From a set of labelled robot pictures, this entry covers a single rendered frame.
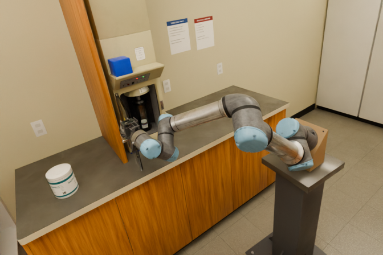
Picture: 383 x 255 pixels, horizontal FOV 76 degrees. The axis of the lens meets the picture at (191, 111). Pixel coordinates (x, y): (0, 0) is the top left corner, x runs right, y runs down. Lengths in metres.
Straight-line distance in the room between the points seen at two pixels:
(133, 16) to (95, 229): 1.26
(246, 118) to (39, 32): 1.44
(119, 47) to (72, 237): 1.10
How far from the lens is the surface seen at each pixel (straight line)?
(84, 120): 2.05
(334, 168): 1.57
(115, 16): 1.53
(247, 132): 0.89
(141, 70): 1.49
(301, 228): 1.80
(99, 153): 1.87
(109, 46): 1.53
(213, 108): 1.02
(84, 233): 1.64
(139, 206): 1.68
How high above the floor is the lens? 1.89
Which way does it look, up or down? 26 degrees down
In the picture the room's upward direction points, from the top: 7 degrees counter-clockwise
